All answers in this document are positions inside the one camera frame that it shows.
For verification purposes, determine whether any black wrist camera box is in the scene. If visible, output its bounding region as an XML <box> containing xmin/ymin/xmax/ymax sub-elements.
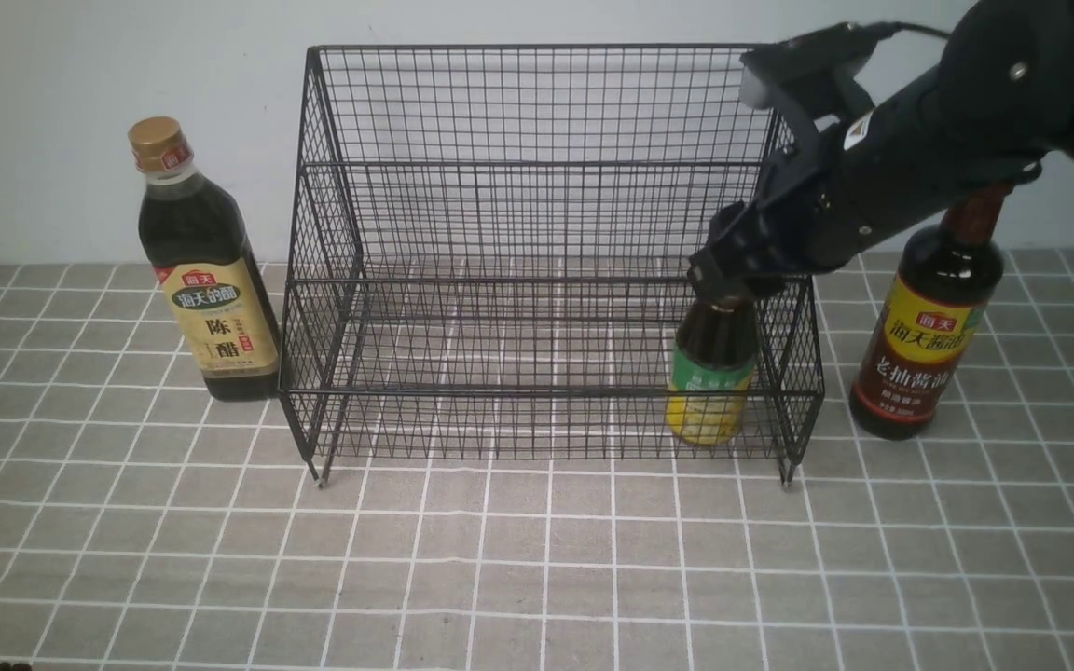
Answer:
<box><xmin>740</xmin><ymin>21</ymin><xmax>899</xmax><ymax>120</ymax></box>

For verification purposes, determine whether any soy sauce bottle red cap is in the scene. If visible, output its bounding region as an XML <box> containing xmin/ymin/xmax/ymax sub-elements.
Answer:
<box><xmin>848</xmin><ymin>183</ymin><xmax>1013</xmax><ymax>441</ymax></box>

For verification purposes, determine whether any black wire mesh rack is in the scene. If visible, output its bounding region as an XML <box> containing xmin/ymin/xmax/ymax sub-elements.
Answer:
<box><xmin>280</xmin><ymin>43</ymin><xmax>824</xmax><ymax>487</ymax></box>

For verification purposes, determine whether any vinegar bottle with gold cap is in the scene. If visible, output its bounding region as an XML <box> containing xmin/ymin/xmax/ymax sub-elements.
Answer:
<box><xmin>127</xmin><ymin>117</ymin><xmax>281</xmax><ymax>402</ymax></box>

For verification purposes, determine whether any small bottle with orange cap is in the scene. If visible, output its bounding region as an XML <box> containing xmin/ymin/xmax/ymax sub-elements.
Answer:
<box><xmin>665</xmin><ymin>297</ymin><xmax>761</xmax><ymax>447</ymax></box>

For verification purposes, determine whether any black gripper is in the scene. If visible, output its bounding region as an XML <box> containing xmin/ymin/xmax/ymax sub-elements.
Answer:
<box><xmin>687</xmin><ymin>110</ymin><xmax>930</xmax><ymax>301</ymax></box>

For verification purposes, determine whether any grey checked tablecloth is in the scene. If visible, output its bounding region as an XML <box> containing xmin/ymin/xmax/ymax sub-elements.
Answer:
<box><xmin>0</xmin><ymin>250</ymin><xmax>1074</xmax><ymax>670</ymax></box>

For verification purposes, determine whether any black camera cable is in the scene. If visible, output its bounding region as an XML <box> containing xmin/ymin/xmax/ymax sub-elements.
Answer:
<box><xmin>877</xmin><ymin>21</ymin><xmax>953</xmax><ymax>42</ymax></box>

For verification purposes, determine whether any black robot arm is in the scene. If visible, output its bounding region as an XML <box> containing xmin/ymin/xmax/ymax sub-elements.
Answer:
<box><xmin>686</xmin><ymin>1</ymin><xmax>1074</xmax><ymax>302</ymax></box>

